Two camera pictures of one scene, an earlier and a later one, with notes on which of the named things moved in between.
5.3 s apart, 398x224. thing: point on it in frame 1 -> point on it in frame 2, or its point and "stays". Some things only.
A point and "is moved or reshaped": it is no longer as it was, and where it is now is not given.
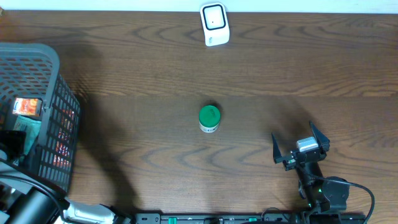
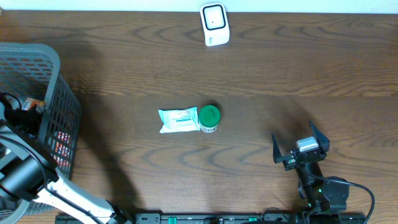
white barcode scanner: x=215 y=23 stays
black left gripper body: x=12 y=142 -> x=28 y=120
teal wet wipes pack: x=32 y=127 is moved or reshaped
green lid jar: x=209 y=118 stays
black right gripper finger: x=323 y=140 stays
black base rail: x=260 y=218 stays
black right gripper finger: x=277 y=157 stays
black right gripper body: x=290 y=163 stays
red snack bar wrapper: x=62 y=154 is moved or reshaped
